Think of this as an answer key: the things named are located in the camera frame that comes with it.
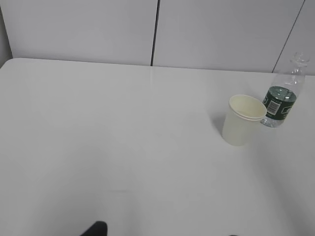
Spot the clear water bottle green label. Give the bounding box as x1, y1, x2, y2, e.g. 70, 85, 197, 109
260, 52, 310, 128

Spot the white paper cup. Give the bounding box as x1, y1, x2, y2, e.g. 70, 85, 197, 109
222, 94, 267, 147

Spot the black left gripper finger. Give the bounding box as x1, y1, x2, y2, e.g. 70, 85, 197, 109
82, 221, 108, 236

